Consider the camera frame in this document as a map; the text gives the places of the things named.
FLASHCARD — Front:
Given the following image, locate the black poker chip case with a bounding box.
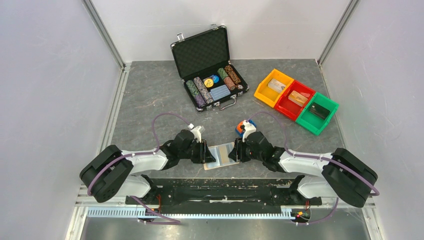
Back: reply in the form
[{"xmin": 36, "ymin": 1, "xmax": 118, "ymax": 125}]
[{"xmin": 170, "ymin": 24, "xmax": 250, "ymax": 112}]

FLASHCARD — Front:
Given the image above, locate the red plastic bin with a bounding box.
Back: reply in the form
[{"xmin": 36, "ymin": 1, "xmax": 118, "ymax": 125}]
[{"xmin": 274, "ymin": 80, "xmax": 316, "ymax": 121}]

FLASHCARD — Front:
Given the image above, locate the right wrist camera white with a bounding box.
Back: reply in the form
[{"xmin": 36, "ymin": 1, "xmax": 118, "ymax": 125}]
[{"xmin": 241, "ymin": 120, "xmax": 257, "ymax": 142}]

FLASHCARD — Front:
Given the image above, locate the orange blue toy car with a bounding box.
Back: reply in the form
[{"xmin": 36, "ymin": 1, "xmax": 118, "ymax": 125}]
[{"xmin": 235, "ymin": 119, "xmax": 257, "ymax": 137}]

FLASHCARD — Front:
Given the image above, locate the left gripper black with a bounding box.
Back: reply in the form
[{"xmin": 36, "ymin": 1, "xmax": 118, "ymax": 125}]
[{"xmin": 179, "ymin": 139, "xmax": 216, "ymax": 164}]

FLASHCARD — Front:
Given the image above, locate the beige gold card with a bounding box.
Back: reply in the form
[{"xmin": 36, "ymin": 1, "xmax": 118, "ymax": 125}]
[{"xmin": 218, "ymin": 143, "xmax": 235, "ymax": 166}]

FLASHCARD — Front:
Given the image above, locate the black card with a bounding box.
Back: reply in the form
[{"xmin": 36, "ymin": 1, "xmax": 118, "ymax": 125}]
[{"xmin": 308, "ymin": 102, "xmax": 331, "ymax": 120}]

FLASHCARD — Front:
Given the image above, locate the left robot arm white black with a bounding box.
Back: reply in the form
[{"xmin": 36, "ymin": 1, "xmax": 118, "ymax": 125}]
[{"xmin": 79, "ymin": 129, "xmax": 216, "ymax": 204}]

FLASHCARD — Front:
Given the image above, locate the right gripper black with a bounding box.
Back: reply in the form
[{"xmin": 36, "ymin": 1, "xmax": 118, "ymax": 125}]
[{"xmin": 228, "ymin": 137, "xmax": 264, "ymax": 163}]

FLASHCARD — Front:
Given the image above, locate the white card in yellow bin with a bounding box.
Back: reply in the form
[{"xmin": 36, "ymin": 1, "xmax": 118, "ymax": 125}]
[{"xmin": 267, "ymin": 78, "xmax": 286, "ymax": 94}]

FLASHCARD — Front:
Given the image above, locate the orange card in red bin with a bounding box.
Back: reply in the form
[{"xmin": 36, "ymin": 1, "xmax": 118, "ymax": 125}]
[{"xmin": 288, "ymin": 91, "xmax": 308, "ymax": 107}]

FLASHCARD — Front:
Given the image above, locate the yellow plastic bin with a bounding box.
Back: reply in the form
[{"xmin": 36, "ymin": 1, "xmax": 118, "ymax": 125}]
[{"xmin": 254, "ymin": 69, "xmax": 294, "ymax": 108}]

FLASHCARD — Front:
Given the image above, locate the green plastic bin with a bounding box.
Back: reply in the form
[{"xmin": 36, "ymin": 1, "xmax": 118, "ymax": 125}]
[{"xmin": 295, "ymin": 92, "xmax": 339, "ymax": 136}]

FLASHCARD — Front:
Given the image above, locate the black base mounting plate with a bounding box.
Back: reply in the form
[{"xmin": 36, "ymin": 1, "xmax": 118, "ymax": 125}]
[{"xmin": 140, "ymin": 178, "xmax": 322, "ymax": 214}]

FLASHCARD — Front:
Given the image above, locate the beige leather card holder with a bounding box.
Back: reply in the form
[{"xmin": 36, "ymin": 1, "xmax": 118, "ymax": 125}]
[{"xmin": 203, "ymin": 142, "xmax": 239, "ymax": 171}]

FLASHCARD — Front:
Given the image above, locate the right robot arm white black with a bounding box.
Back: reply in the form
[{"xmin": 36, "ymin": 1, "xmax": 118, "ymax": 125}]
[{"xmin": 228, "ymin": 131, "xmax": 380, "ymax": 208}]

